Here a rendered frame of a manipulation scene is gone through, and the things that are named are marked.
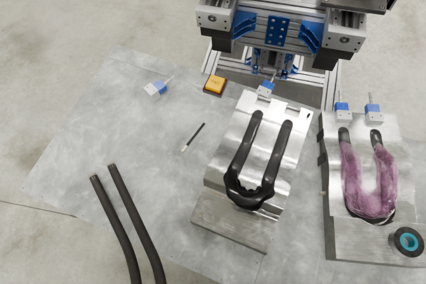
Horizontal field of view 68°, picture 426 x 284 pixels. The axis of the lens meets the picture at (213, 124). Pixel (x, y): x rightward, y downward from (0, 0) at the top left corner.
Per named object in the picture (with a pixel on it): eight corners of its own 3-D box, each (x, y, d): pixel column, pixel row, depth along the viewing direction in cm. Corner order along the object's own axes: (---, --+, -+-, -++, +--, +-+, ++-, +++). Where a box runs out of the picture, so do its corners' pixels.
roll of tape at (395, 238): (400, 222, 92) (407, 220, 89) (423, 246, 89) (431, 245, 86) (381, 239, 91) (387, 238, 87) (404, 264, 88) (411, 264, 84)
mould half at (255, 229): (243, 101, 125) (244, 82, 112) (307, 122, 119) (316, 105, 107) (191, 222, 106) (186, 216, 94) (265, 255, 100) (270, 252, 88)
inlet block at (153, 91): (171, 75, 131) (168, 68, 126) (179, 83, 130) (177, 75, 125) (146, 94, 128) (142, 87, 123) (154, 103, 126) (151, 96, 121)
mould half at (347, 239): (318, 116, 120) (326, 103, 110) (389, 121, 118) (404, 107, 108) (325, 260, 99) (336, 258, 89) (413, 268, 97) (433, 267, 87)
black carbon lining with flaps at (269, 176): (253, 110, 115) (255, 97, 106) (296, 125, 111) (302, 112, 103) (217, 200, 102) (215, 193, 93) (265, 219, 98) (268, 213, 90)
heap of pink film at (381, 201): (334, 140, 109) (341, 131, 102) (387, 144, 108) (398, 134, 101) (340, 217, 99) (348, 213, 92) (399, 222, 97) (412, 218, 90)
